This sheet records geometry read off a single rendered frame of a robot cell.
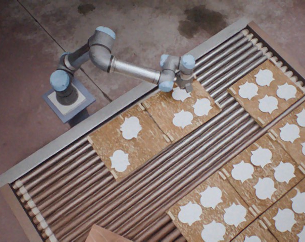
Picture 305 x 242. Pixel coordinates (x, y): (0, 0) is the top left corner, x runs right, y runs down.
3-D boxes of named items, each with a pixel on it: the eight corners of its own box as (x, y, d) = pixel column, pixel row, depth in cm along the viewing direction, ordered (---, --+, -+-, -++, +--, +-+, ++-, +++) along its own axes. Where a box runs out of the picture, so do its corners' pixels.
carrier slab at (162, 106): (141, 103, 213) (141, 102, 211) (190, 73, 222) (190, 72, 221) (172, 144, 203) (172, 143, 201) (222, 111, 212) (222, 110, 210)
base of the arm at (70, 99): (51, 96, 216) (47, 88, 207) (69, 82, 221) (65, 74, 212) (65, 110, 212) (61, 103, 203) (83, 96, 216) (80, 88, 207)
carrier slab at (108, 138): (86, 138, 203) (86, 137, 202) (138, 104, 213) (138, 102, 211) (117, 182, 193) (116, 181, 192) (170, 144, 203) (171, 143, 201)
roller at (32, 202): (25, 204, 191) (22, 203, 187) (257, 44, 238) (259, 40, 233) (29, 211, 190) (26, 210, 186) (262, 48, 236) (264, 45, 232)
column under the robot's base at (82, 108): (60, 137, 300) (29, 95, 219) (92, 112, 310) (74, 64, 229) (85, 166, 290) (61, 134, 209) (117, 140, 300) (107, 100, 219)
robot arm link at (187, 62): (182, 52, 178) (197, 54, 178) (180, 62, 188) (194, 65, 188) (180, 63, 175) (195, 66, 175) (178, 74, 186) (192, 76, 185)
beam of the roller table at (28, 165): (-2, 180, 198) (-6, 178, 193) (241, 21, 248) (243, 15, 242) (5, 191, 196) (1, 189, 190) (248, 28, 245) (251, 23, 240)
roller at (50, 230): (42, 232, 186) (39, 232, 181) (276, 62, 232) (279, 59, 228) (46, 239, 184) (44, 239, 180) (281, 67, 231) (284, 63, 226)
